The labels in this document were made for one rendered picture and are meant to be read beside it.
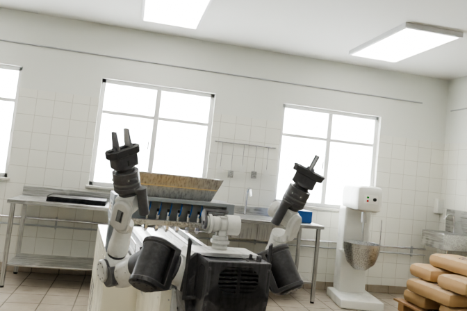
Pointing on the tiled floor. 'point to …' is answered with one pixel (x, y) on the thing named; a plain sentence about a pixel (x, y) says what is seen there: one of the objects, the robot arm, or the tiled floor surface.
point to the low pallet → (408, 306)
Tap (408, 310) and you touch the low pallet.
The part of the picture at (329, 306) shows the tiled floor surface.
